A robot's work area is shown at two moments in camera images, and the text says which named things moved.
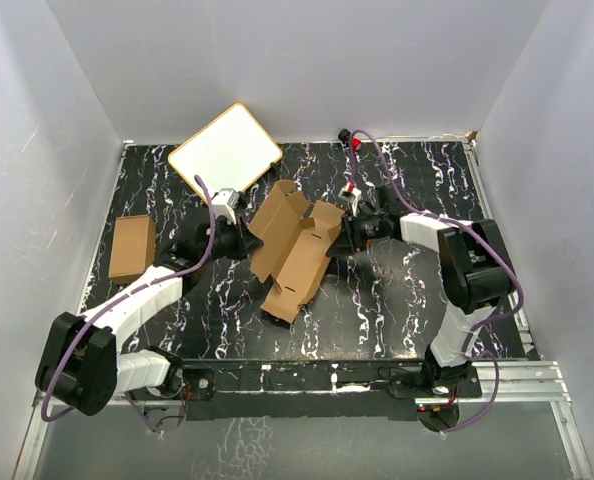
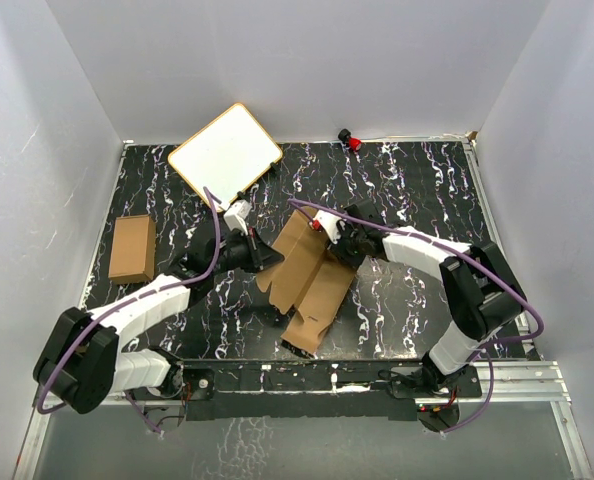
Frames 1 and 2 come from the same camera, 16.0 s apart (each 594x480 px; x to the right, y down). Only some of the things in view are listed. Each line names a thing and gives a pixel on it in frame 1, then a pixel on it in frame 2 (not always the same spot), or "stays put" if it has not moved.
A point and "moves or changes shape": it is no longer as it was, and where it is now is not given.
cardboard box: [290, 250] moves or changes shape
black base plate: [313, 390] stays put
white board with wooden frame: [231, 152] stays put
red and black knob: [344, 136] stays put
